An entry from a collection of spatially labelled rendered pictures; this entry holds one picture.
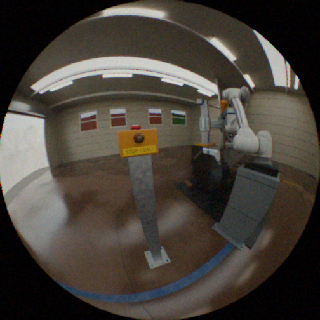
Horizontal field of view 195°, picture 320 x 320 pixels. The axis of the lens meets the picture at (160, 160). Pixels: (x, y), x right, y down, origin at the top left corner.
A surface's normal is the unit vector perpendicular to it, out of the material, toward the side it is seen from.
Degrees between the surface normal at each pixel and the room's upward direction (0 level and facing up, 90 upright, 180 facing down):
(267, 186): 90
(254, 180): 90
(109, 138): 90
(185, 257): 0
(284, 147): 90
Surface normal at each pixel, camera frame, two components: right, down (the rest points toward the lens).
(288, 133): -0.91, 0.15
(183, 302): -0.05, -0.96
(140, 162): 0.36, 0.22
